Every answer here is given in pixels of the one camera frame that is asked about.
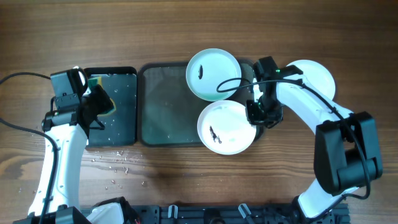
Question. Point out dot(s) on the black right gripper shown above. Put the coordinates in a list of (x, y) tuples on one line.
[(261, 115)]

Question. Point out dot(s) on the black water tray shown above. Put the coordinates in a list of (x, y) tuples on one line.
[(120, 83)]

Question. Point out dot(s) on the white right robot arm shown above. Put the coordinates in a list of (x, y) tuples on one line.
[(347, 155)]

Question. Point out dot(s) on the white plate top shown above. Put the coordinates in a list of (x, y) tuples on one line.
[(212, 74)]

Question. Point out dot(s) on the dark grey serving tray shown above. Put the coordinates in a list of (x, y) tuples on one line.
[(167, 110)]

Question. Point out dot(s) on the white plate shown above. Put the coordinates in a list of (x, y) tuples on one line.
[(318, 75), (212, 74), (224, 129)]

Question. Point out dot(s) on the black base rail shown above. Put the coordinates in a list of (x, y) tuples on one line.
[(265, 214)]

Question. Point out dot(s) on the green yellow sponge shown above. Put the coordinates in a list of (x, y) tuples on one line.
[(94, 82)]

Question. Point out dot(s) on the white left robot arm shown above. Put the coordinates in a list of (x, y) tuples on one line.
[(66, 132)]

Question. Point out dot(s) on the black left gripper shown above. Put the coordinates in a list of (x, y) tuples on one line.
[(97, 101)]

